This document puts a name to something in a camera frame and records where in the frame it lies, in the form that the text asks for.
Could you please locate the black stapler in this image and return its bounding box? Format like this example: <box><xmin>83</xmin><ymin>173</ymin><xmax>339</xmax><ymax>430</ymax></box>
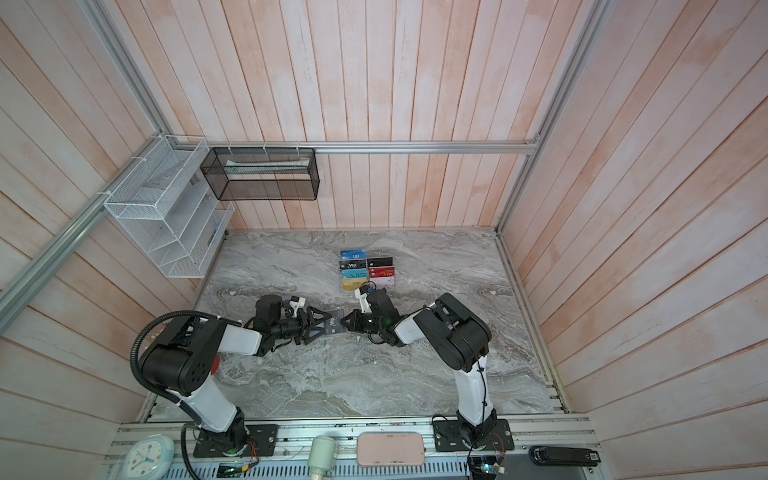
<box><xmin>528</xmin><ymin>445</ymin><xmax>601</xmax><ymax>467</ymax></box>

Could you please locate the red credit card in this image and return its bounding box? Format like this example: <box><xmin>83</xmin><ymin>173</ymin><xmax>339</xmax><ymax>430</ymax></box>
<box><xmin>368</xmin><ymin>266</ymin><xmax>396</xmax><ymax>279</ymax></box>

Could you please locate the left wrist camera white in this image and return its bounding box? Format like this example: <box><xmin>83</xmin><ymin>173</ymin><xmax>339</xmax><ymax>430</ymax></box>
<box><xmin>288</xmin><ymin>296</ymin><xmax>307</xmax><ymax>316</ymax></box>

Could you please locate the teal credit card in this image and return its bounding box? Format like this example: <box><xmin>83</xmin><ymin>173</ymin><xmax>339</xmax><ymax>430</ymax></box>
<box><xmin>341</xmin><ymin>268</ymin><xmax>368</xmax><ymax>280</ymax></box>

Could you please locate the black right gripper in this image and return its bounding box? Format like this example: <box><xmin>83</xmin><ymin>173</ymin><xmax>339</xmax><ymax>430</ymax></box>
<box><xmin>340</xmin><ymin>309</ymin><xmax>387</xmax><ymax>333</ymax></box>

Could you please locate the black credit card left column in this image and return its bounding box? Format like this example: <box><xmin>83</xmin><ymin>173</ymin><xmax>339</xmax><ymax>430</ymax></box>
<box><xmin>339</xmin><ymin>259</ymin><xmax>367</xmax><ymax>270</ymax></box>

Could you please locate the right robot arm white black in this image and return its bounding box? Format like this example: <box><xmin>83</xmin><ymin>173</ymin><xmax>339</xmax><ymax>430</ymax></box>
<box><xmin>340</xmin><ymin>288</ymin><xmax>497</xmax><ymax>449</ymax></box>

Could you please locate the gold credit card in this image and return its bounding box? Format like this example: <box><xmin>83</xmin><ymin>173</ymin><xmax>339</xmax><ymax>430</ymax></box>
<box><xmin>342</xmin><ymin>278</ymin><xmax>368</xmax><ymax>291</ymax></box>

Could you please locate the black corrugated cable hose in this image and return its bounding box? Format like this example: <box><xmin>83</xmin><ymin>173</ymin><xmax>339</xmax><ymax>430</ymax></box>
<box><xmin>130</xmin><ymin>310</ymin><xmax>241</xmax><ymax>403</ymax></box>

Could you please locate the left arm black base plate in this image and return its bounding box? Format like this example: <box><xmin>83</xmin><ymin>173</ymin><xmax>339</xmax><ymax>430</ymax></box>
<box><xmin>193</xmin><ymin>424</ymin><xmax>278</xmax><ymax>458</ymax></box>

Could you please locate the white analog clock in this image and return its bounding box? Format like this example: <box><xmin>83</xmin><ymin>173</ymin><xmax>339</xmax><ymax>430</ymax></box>
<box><xmin>120</xmin><ymin>435</ymin><xmax>175</xmax><ymax>480</ymax></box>

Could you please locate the pink rectangular case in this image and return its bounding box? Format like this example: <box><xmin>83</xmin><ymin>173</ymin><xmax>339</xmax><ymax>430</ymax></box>
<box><xmin>356</xmin><ymin>432</ymin><xmax>426</xmax><ymax>468</ymax></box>

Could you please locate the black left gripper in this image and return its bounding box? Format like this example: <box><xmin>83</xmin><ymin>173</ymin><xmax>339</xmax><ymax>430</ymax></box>
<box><xmin>271</xmin><ymin>305</ymin><xmax>332</xmax><ymax>345</ymax></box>

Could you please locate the white wire mesh shelf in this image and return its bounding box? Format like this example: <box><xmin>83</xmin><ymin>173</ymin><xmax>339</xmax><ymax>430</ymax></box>
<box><xmin>104</xmin><ymin>135</ymin><xmax>234</xmax><ymax>279</ymax></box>

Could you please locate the black credit card right column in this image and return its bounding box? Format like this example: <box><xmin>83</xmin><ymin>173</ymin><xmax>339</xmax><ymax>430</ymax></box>
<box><xmin>367</xmin><ymin>256</ymin><xmax>394</xmax><ymax>268</ymax></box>

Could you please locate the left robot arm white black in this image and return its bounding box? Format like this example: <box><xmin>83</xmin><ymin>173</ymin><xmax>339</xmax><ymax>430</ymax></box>
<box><xmin>129</xmin><ymin>295</ymin><xmax>334</xmax><ymax>456</ymax></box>

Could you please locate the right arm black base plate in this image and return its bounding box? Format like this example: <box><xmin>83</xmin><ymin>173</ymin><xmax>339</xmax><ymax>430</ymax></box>
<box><xmin>431</xmin><ymin>416</ymin><xmax>514</xmax><ymax>452</ymax></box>

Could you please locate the grey credit card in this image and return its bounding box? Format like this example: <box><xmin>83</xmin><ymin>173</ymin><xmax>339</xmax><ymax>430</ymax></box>
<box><xmin>326</xmin><ymin>308</ymin><xmax>347</xmax><ymax>334</ymax></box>

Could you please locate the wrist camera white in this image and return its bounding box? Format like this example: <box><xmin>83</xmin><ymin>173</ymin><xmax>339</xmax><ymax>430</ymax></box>
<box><xmin>354</xmin><ymin>286</ymin><xmax>371</xmax><ymax>314</ymax></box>
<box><xmin>288</xmin><ymin>296</ymin><xmax>307</xmax><ymax>316</ymax></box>

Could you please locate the black mesh basket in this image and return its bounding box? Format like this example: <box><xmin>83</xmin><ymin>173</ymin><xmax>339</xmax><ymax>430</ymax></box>
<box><xmin>201</xmin><ymin>146</ymin><xmax>320</xmax><ymax>201</ymax></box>

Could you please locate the black credit card column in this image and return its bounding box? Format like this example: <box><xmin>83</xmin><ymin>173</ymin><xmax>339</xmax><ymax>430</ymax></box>
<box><xmin>339</xmin><ymin>259</ymin><xmax>367</xmax><ymax>270</ymax></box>
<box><xmin>367</xmin><ymin>256</ymin><xmax>394</xmax><ymax>268</ymax></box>

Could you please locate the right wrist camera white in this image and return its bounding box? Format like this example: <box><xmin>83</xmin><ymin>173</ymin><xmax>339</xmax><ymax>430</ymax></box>
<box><xmin>354</xmin><ymin>286</ymin><xmax>371</xmax><ymax>314</ymax></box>

